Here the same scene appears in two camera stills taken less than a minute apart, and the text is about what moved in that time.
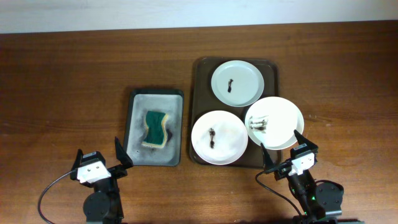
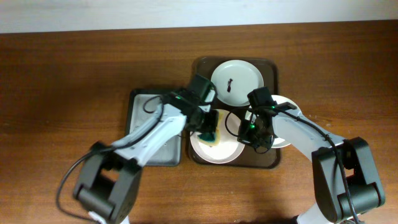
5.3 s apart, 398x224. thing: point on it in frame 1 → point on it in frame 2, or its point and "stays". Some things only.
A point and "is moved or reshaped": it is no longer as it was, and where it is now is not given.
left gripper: x=119 y=170 → x=209 y=126
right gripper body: x=282 y=173 → x=252 y=134
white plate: x=237 y=83 stays
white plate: x=219 y=137 stays
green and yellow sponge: x=157 y=134 is moved or reshaped
